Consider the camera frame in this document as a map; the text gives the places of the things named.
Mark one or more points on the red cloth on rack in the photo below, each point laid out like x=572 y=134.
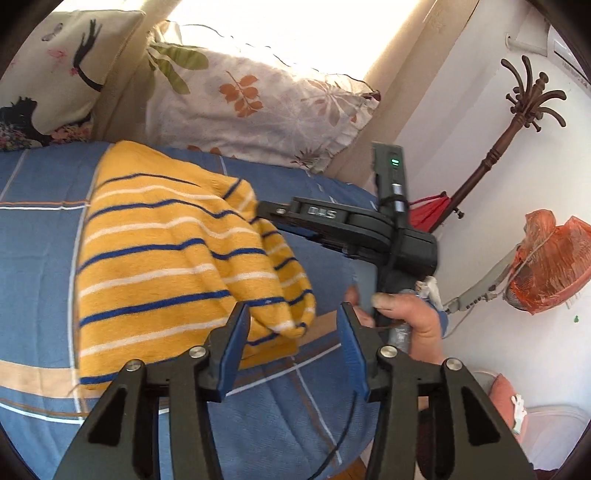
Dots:
x=425 y=212

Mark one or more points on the white leaf print pillow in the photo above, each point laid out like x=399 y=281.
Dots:
x=211 y=93

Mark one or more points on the white air conditioner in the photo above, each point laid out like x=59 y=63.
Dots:
x=537 y=36

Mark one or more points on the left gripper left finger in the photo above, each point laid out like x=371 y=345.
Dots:
x=119 y=438

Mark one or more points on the beige curtain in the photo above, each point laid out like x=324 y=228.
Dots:
x=396 y=47

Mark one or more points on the blue plaid bed sheet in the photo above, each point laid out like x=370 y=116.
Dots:
x=290 y=419

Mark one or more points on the cream bird print pillow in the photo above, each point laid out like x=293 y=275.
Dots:
x=53 y=83

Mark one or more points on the brown wooden coat rack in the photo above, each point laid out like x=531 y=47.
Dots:
x=528 y=107

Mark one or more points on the person's right hand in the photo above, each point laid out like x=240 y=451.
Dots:
x=426 y=343

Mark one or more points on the pink cushion with white figure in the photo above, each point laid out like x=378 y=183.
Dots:
x=510 y=405

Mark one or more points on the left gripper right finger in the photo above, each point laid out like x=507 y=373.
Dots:
x=470 y=438

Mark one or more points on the yellow striped knit sweater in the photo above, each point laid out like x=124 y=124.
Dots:
x=167 y=250

